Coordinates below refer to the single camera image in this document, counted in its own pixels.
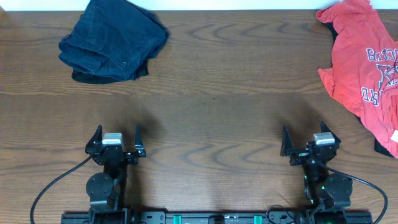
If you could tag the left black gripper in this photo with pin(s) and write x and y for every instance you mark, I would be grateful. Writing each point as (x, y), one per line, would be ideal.
(140, 150)

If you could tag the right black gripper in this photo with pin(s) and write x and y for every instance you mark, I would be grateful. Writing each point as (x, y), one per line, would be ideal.
(300, 155)

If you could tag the red printed t-shirt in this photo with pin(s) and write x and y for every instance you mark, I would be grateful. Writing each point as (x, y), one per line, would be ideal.
(363, 72)

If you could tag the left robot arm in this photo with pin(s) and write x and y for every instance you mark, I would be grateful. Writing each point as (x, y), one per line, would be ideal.
(106, 189)

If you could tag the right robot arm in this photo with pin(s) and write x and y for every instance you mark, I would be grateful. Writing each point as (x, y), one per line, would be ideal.
(328, 193)

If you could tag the black garment with white logo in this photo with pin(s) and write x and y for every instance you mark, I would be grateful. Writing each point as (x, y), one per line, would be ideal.
(377, 145)

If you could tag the dark blue folded jeans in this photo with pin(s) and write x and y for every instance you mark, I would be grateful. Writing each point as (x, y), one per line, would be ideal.
(112, 41)

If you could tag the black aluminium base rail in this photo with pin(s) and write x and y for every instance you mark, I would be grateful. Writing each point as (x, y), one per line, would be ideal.
(274, 216)

